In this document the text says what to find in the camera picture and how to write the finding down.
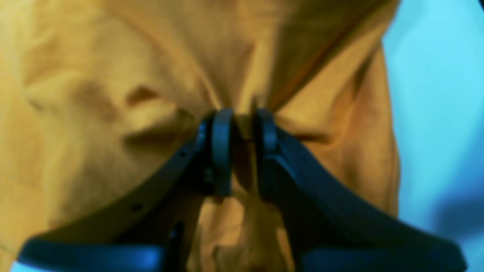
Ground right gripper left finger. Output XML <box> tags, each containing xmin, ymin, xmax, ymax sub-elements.
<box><xmin>17</xmin><ymin>108</ymin><xmax>233</xmax><ymax>272</ymax></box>

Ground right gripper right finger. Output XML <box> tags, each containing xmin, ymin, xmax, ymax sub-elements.
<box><xmin>253</xmin><ymin>109</ymin><xmax>467</xmax><ymax>272</ymax></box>

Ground orange t-shirt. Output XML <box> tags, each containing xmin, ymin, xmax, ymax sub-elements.
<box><xmin>1</xmin><ymin>0</ymin><xmax>400</xmax><ymax>272</ymax></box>

